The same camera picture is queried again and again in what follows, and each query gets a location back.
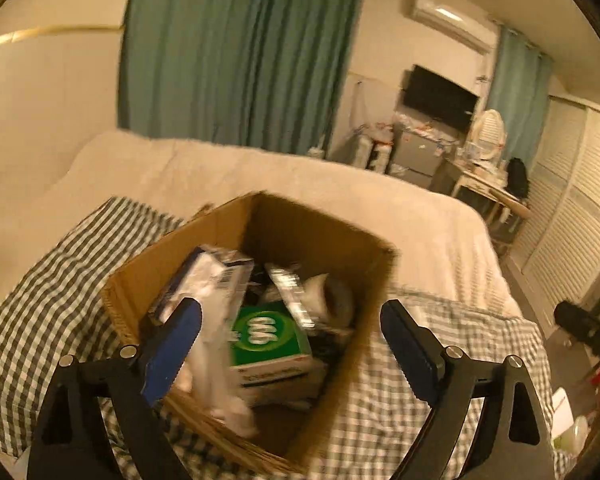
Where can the navy and white packet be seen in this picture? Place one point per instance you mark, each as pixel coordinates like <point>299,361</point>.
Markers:
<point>215,275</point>

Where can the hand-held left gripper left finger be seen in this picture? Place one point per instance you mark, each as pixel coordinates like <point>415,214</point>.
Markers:
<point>175,345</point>

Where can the white plastic-wrapped package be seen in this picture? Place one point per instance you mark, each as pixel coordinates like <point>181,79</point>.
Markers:
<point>215,385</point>

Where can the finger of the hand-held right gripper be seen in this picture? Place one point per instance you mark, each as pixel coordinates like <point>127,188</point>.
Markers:
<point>580,322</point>

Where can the black bag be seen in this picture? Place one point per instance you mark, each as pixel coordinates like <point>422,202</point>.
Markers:
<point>517,180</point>

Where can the white quilt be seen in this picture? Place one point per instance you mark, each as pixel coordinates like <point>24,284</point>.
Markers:
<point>330,175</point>

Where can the green checked blanket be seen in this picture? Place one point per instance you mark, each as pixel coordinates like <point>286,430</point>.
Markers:
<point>55,310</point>

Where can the white air conditioner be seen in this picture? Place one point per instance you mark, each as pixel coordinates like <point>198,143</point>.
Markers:
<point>455,20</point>

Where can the cream dressing table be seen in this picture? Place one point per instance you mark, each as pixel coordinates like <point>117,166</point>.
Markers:
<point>480,185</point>

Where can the green and white medicine box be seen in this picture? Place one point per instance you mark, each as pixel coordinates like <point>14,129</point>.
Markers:
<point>265,335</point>

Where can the white cluttered rack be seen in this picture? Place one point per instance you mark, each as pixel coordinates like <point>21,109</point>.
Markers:
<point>375,152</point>

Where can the narrow green curtain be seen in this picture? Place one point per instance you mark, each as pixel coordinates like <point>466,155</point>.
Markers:
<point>520,100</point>

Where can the wide green curtain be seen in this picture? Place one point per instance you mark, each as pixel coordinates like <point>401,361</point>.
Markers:
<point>230,60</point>

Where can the silver blister pack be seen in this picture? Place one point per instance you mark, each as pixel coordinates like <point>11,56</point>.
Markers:
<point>285,285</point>

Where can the black television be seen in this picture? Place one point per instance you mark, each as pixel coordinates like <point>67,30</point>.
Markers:
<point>440,97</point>

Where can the grey cabinet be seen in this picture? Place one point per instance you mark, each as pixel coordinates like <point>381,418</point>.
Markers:
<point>420,155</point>

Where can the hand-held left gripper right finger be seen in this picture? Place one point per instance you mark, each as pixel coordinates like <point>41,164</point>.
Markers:
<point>410,355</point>

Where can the brown cardboard box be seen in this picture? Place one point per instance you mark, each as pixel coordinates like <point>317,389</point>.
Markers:
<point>305,230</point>

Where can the white plastic container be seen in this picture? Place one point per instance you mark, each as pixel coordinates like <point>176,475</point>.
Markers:
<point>570,420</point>

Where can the white louvred wardrobe doors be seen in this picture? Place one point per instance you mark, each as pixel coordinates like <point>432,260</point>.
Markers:
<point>570,200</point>

